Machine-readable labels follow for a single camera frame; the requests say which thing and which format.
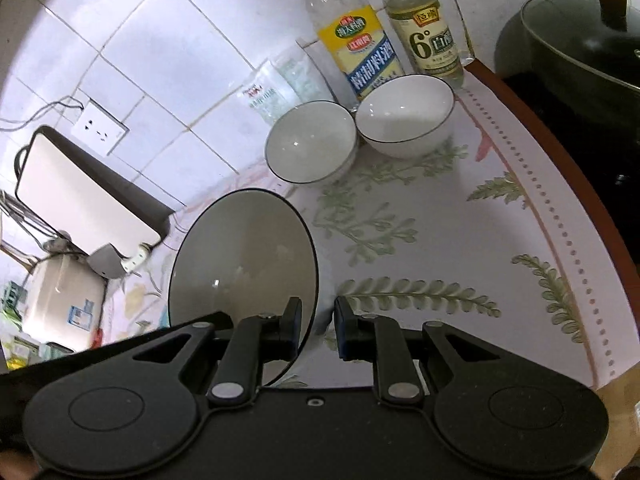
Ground white rice cooker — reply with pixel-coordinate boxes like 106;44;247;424
20;255;108;353

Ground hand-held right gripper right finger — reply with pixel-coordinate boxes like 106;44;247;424
334;296;493;408

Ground black power cable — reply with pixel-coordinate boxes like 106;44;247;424
0;96;86;132

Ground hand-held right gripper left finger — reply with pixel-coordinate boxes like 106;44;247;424
132;296;304;409

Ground white wall socket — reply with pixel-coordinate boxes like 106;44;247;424
70;100;130;157

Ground grey cleaver white handle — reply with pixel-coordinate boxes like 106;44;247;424
87;241;153;279

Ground floral table cover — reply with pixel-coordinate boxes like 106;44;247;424
97;67;632;391

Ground hanging metal utensils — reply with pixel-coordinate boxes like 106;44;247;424
0;187;76;261

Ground large yellow label bottle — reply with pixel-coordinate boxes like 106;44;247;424
285;0;408;107

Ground white cutting board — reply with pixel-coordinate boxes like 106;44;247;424
14;125;173;256

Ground white bowl black rim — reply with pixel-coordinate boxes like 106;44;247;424
167;188;319;388
355;74;456;160
264;100;359;185

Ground glass pot lid wooden knob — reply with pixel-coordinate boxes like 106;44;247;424
520;0;640;96

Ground small vinegar bottle yellow cap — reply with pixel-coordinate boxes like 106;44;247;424
372;0;466;91

